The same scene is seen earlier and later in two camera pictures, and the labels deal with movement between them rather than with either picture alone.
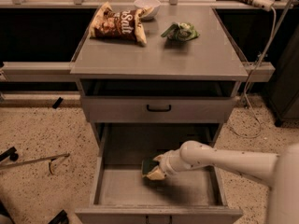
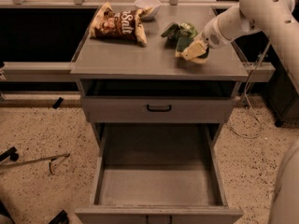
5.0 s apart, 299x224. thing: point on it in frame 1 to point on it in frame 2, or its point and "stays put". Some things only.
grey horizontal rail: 38,72 stays put
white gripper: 165,162 to 210,35
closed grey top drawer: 159,110 stays put
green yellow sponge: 148,165 to 189,48
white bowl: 145,3 stays put
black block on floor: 57,103 stays put
